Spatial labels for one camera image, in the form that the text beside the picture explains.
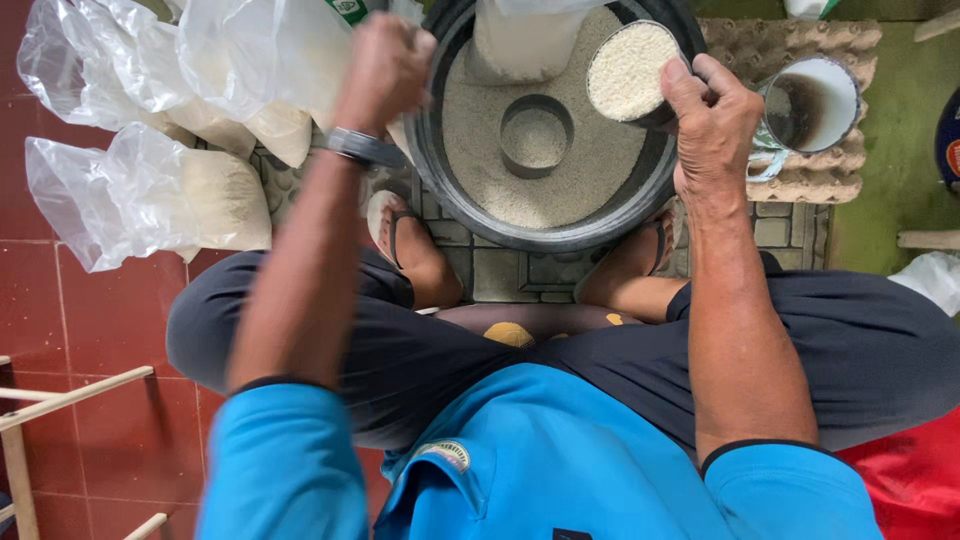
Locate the person's sandal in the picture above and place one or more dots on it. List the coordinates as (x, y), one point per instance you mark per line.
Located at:
(379, 214)
(671, 225)

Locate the person's left fingers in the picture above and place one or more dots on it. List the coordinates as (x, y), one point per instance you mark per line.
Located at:
(420, 60)

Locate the person's left sandal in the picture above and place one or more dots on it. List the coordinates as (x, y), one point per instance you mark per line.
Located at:
(379, 214)

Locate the red cloth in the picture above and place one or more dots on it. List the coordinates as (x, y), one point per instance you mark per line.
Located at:
(915, 480)

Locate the white and green packet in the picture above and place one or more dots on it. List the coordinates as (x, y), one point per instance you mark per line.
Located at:
(806, 6)

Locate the wooden stick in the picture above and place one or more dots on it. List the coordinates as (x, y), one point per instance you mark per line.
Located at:
(939, 26)
(928, 240)

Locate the large black round basin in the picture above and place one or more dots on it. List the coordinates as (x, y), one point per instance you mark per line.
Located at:
(442, 187)

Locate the round metal scoop can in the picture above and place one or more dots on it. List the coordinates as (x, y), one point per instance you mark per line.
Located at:
(660, 116)

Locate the person's dark shorts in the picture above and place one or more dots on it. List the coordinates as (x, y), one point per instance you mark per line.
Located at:
(420, 367)

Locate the person's right hand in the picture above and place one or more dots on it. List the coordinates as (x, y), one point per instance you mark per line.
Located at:
(716, 142)

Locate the light wooden frame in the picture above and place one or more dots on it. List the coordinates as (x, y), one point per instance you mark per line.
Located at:
(19, 450)

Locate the person's foot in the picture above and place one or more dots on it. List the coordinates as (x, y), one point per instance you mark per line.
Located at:
(424, 262)
(622, 277)

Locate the green mat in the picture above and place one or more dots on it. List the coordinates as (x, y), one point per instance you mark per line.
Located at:
(900, 172)

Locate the grey cardboard egg tray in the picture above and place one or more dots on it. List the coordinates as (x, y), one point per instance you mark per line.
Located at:
(810, 180)

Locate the person's right sandal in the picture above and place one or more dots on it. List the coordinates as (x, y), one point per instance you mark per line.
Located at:
(671, 225)

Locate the grey wristwatch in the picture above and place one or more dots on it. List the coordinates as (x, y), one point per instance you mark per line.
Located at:
(360, 146)

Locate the person's blue shirt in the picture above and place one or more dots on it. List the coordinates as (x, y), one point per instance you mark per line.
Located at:
(555, 465)

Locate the small round metal can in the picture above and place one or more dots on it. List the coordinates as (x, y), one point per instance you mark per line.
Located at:
(536, 136)

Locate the person's left foot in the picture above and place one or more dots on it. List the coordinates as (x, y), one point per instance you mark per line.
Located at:
(424, 262)

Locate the person's right foot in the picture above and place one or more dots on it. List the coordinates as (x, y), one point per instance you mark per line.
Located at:
(622, 277)

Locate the stone-pattern floor mat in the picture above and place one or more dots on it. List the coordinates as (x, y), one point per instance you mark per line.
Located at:
(510, 274)

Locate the white enamel mug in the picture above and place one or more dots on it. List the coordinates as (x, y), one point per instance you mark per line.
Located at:
(825, 97)

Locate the dark blue round lid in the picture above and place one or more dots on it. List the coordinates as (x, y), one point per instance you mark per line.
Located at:
(949, 139)

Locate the crumpled white plastic bag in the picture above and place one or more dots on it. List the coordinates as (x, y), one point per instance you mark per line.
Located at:
(934, 279)

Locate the person's left hand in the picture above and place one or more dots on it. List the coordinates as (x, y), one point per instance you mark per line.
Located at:
(382, 75)

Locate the scooped white rice portion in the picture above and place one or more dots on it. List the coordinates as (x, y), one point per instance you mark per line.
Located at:
(628, 71)

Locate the brown patterned stool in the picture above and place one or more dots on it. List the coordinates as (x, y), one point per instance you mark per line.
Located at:
(525, 322)

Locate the green label packet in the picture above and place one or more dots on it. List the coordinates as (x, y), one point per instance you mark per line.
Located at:
(346, 7)

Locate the loose white rice heap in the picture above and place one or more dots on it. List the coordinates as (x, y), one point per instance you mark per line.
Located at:
(585, 172)

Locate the filled clear rice bag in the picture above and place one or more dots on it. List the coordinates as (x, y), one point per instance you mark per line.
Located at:
(262, 67)
(214, 127)
(165, 202)
(90, 67)

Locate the open plastic rice bag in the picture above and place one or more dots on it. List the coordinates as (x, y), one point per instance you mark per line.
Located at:
(521, 41)

